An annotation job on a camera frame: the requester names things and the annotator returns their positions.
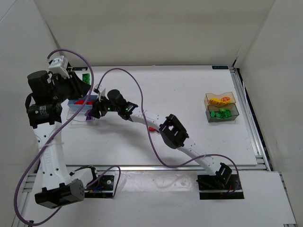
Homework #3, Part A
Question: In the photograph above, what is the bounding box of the yellow orange printed lego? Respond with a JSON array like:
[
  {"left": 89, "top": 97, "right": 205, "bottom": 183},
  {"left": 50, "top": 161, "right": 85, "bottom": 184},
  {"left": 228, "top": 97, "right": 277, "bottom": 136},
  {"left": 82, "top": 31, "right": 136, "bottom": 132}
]
[{"left": 221, "top": 96, "right": 231, "bottom": 105}]

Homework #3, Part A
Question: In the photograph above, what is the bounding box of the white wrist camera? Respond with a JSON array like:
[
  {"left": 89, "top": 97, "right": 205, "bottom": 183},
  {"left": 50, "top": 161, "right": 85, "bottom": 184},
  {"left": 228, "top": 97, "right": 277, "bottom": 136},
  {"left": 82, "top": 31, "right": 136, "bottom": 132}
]
[
  {"left": 48, "top": 55, "right": 70, "bottom": 79},
  {"left": 93, "top": 85, "right": 106, "bottom": 102}
]

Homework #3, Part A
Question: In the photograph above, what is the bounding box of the blue label sticker right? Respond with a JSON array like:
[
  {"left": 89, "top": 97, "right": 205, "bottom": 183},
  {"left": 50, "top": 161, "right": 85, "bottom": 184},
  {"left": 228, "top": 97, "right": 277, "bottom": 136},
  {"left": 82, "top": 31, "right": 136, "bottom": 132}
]
[{"left": 212, "top": 65, "right": 229, "bottom": 70}]

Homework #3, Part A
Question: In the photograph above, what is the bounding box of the red rounded lego brick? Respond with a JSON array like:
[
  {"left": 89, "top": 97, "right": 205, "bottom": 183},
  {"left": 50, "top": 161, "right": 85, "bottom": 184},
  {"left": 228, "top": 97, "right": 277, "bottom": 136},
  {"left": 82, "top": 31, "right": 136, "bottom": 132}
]
[{"left": 74, "top": 100, "right": 84, "bottom": 105}]

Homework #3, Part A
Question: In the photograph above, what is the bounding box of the blue label sticker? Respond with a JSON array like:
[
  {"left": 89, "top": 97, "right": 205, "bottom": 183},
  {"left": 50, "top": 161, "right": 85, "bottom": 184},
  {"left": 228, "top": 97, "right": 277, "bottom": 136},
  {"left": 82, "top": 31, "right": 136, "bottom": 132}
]
[
  {"left": 212, "top": 65, "right": 229, "bottom": 70},
  {"left": 71, "top": 67, "right": 88, "bottom": 71}
]

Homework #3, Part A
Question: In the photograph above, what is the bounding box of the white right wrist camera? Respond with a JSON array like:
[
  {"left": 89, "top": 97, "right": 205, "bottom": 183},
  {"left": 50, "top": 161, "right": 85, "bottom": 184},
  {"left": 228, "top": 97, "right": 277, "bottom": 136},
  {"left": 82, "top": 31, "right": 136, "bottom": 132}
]
[{"left": 93, "top": 85, "right": 106, "bottom": 102}]

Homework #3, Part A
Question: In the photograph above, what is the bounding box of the blue label sticker left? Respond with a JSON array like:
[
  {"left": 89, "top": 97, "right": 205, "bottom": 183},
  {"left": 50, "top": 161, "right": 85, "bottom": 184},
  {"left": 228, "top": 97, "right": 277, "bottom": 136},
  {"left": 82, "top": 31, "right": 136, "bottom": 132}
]
[{"left": 71, "top": 67, "right": 88, "bottom": 71}]

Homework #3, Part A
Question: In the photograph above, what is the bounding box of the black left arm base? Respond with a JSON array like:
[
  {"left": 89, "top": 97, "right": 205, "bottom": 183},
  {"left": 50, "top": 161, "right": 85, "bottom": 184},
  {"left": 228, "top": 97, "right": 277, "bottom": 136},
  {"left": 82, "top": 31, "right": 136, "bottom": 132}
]
[{"left": 70, "top": 168, "right": 115, "bottom": 200}]

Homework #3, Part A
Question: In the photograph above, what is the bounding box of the green lego plate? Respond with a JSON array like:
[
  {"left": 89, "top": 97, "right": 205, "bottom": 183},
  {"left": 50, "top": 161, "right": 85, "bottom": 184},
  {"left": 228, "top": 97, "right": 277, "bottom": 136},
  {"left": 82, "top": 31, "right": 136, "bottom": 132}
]
[{"left": 82, "top": 73, "right": 90, "bottom": 85}]

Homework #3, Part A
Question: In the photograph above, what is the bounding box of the grey translucent container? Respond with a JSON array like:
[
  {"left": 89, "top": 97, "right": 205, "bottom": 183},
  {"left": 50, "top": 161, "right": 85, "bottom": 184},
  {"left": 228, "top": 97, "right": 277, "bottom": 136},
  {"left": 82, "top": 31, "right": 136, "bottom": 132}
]
[{"left": 205, "top": 104, "right": 240, "bottom": 122}]

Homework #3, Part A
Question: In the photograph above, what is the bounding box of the clear plastic container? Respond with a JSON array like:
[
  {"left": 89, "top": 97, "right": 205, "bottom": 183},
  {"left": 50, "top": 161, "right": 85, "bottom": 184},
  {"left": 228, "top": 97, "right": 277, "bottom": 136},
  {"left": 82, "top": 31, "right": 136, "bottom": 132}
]
[{"left": 67, "top": 110, "right": 97, "bottom": 128}]

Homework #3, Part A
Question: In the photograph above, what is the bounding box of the small green lego brick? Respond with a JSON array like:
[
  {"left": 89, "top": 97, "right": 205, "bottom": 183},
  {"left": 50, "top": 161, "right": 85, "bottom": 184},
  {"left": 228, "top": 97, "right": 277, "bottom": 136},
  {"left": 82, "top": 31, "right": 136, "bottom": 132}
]
[{"left": 210, "top": 111, "right": 216, "bottom": 117}]

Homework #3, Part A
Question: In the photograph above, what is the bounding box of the green stepped lego block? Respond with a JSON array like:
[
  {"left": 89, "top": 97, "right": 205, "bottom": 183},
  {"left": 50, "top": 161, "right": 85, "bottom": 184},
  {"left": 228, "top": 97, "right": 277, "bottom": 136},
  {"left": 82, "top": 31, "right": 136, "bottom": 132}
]
[{"left": 218, "top": 109, "right": 232, "bottom": 119}]

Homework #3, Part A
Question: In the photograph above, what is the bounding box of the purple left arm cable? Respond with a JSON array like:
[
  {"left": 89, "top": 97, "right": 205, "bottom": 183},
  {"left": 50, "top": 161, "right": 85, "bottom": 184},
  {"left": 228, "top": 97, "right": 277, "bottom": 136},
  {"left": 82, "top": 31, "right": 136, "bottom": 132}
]
[{"left": 13, "top": 49, "right": 121, "bottom": 225}]

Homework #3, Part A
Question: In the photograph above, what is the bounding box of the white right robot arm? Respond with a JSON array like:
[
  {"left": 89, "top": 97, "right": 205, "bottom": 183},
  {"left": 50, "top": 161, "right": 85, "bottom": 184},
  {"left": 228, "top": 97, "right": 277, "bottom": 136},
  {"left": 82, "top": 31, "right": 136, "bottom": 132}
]
[{"left": 89, "top": 88, "right": 232, "bottom": 190}]

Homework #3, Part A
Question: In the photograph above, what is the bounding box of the blue plastic container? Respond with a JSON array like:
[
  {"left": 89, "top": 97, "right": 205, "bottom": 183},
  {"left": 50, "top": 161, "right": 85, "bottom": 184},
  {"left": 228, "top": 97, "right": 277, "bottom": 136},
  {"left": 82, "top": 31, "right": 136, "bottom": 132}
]
[{"left": 68, "top": 95, "right": 98, "bottom": 111}]

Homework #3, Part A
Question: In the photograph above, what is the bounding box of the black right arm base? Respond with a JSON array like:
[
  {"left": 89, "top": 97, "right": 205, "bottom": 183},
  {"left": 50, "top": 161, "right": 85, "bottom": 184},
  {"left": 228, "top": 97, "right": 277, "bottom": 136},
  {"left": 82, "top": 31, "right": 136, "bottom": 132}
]
[{"left": 196, "top": 174, "right": 244, "bottom": 200}]

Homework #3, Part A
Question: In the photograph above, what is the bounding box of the orange translucent container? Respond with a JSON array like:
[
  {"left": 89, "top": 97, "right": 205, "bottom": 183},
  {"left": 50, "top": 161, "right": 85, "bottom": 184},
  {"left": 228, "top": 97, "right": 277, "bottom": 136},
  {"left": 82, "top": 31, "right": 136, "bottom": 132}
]
[{"left": 204, "top": 92, "right": 236, "bottom": 107}]

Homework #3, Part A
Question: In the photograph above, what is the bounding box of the yellow black striped lego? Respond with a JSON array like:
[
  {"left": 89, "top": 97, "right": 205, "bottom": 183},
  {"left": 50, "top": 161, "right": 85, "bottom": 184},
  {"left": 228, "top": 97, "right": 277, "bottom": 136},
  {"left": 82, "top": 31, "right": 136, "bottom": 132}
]
[{"left": 209, "top": 98, "right": 222, "bottom": 105}]

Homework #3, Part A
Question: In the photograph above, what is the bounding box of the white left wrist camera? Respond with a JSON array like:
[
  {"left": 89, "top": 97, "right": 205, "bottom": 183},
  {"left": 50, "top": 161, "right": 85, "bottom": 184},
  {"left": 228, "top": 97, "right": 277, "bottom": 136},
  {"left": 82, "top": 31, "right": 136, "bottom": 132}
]
[{"left": 48, "top": 55, "right": 70, "bottom": 79}]

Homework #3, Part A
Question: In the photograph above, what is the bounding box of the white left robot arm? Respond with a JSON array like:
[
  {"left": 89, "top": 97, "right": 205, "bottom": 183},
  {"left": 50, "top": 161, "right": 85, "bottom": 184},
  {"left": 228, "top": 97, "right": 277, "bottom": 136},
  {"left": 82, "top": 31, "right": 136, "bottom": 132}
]
[{"left": 25, "top": 70, "right": 97, "bottom": 209}]

